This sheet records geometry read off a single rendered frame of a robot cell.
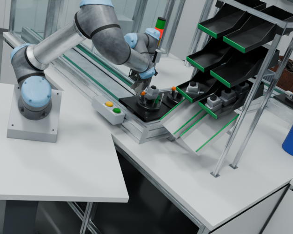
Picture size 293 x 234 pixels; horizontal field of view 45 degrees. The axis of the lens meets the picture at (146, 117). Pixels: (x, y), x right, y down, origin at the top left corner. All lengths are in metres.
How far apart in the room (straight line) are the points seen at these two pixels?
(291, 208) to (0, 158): 1.55
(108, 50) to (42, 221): 1.53
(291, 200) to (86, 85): 1.35
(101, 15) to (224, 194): 1.00
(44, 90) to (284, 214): 1.49
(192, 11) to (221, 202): 4.34
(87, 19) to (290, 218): 1.57
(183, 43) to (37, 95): 4.52
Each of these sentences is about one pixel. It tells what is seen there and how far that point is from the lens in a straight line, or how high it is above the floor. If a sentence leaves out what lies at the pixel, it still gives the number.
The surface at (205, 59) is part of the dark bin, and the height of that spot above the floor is 1.38.
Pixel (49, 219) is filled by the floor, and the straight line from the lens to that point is 2.56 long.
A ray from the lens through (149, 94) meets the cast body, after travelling 1.97.
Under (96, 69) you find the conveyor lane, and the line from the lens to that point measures 2.46.
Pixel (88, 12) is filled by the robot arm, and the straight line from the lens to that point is 1.34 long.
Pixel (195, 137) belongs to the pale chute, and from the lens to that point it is 1.76.
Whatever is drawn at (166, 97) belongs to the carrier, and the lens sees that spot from 2.20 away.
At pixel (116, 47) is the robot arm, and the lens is 1.31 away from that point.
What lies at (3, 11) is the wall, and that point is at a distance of 5.38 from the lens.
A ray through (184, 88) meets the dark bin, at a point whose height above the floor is 1.21.
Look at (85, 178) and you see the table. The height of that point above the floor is 0.86.
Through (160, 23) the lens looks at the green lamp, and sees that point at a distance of 2.07.
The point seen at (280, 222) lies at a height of 0.59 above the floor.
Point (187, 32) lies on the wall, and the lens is 5.83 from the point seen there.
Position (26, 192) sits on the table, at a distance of 1.47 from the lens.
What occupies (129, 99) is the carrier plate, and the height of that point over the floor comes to 0.97.
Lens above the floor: 1.86
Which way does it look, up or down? 28 degrees down
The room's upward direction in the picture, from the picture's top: 17 degrees clockwise
